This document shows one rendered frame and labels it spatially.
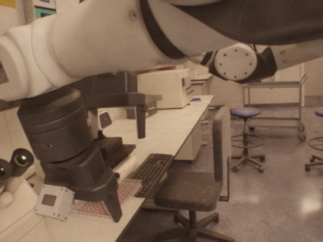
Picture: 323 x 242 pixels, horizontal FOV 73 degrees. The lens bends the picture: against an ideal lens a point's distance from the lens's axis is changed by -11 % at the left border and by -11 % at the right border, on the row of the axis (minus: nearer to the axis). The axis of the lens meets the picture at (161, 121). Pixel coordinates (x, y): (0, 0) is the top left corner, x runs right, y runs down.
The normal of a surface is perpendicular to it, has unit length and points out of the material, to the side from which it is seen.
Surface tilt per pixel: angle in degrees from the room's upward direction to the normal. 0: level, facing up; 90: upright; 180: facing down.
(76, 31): 87
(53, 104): 53
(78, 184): 102
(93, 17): 84
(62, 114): 96
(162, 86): 90
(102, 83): 78
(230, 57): 117
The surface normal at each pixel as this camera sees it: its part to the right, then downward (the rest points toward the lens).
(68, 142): 0.59, 0.25
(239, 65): -0.19, 0.67
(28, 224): 0.95, -0.03
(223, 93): -0.30, 0.25
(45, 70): 0.25, 0.49
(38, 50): 0.15, 0.19
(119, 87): -0.32, 0.04
